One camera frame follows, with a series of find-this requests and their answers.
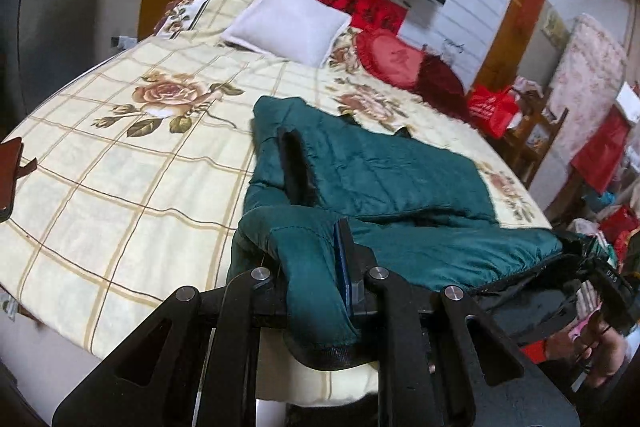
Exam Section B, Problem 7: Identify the pink floral blanket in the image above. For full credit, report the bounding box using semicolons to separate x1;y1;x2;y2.
550;13;628;164

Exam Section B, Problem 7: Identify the white pillow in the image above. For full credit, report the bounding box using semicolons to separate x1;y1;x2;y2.
220;0;352;68

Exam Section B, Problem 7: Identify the person's right hand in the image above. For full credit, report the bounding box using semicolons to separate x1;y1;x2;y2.
545;317;632;390

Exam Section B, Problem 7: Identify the red wall banner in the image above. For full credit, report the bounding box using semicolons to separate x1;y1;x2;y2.
316;0;407;35

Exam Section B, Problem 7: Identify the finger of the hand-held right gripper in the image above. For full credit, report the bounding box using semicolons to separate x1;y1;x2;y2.
550;229;597;259
505;256;593;292

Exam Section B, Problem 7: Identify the bed with floral checked sheet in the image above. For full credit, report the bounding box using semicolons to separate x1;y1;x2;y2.
0;0;553;408

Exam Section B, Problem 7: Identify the small wall picture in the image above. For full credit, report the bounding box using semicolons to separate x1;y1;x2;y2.
542;4;571;52

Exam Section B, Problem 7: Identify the grey refrigerator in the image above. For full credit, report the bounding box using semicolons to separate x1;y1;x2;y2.
0;0;171;128

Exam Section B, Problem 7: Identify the red heart-shaped pillow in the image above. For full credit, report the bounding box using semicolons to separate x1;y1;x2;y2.
354;29;436;92

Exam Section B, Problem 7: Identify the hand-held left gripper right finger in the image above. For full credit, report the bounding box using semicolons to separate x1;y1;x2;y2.
332;217;581;427

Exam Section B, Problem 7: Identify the red plastic bag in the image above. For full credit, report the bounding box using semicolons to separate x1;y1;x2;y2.
467;84;521;139

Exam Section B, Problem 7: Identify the pile of colourful clothes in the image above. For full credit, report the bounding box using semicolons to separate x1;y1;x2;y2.
552;192;640;260

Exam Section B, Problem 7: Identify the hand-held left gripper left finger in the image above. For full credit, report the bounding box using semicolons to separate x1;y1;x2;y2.
52;267;291;427

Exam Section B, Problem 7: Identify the wooden chair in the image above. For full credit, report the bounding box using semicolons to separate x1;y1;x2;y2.
500;87;569;188

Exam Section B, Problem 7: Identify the dark red fuzzy cushion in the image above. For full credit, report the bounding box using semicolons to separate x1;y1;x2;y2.
417;54;472;120

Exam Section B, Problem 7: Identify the red paper bag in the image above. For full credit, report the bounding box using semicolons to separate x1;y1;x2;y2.
570;109;632;194

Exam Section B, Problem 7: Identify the green puffer jacket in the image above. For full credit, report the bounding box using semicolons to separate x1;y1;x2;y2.
225;96;566;370

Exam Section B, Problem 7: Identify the dark brown object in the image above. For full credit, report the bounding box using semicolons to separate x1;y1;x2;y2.
0;139;39;223

